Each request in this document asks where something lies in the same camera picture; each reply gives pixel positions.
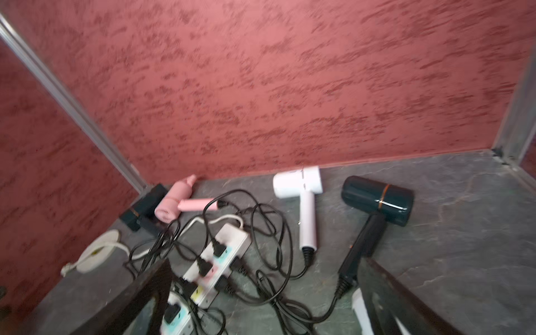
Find white tape roll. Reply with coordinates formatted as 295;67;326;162
60;230;131;278

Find white power strip coloured sockets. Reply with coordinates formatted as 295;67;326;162
161;223;251;334

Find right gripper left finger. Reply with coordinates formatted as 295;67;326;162
73;259;173;334

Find white power strip cable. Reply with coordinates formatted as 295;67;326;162
60;213;244;278

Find black plug with cable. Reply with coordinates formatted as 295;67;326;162
170;216;213;277
201;188;294;307

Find white hair dryer back centre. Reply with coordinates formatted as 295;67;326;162
273;166;323;267

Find black hair dryer back left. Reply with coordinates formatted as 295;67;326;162
119;184;168;237

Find black plug cable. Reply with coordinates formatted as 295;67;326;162
125;232;200;299
162;302;229;335

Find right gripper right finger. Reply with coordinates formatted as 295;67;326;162
357;258;461;334

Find dark green hair dryer back right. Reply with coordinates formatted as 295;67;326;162
334;176;415;300

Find pink hair dryer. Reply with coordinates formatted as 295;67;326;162
154;174;214;224

